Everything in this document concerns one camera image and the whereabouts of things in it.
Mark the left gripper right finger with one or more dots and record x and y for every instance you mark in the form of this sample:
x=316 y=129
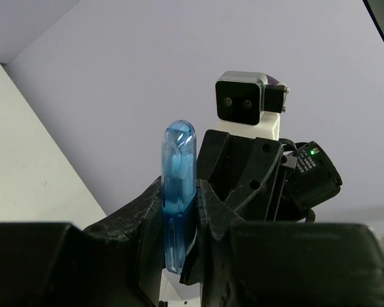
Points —
x=260 y=263

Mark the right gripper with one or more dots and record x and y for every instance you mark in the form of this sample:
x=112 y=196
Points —
x=314 y=180

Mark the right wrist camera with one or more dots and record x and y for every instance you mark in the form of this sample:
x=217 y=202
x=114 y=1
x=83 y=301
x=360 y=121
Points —
x=249 y=104

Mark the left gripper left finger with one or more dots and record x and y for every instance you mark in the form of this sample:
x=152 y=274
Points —
x=116 y=261

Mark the blue correction tape dispenser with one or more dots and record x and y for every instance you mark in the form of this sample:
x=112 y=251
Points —
x=178 y=187

